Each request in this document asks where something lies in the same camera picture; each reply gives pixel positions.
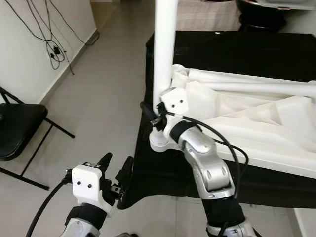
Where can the black tablecloth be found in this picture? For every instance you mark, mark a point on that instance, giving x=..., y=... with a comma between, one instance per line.
x=247, y=49

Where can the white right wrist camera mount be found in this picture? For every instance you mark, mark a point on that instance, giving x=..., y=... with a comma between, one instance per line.
x=175, y=101

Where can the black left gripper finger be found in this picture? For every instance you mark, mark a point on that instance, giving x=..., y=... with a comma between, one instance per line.
x=126, y=173
x=105, y=162

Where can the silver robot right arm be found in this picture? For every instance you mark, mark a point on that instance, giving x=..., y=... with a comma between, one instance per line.
x=207, y=163

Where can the grey plastic storage box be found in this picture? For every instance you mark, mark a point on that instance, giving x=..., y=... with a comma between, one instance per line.
x=276, y=4

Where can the white plastic children table top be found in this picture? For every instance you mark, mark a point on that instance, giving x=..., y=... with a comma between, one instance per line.
x=256, y=133

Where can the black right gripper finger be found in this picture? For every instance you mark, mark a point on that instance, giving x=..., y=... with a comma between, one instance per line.
x=149, y=112

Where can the grey robot left leg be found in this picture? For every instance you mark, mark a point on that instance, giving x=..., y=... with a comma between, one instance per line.
x=126, y=235

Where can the black folding chair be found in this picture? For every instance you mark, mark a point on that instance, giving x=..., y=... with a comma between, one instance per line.
x=19, y=128

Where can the black round basin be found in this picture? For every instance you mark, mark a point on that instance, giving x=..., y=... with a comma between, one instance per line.
x=261, y=19

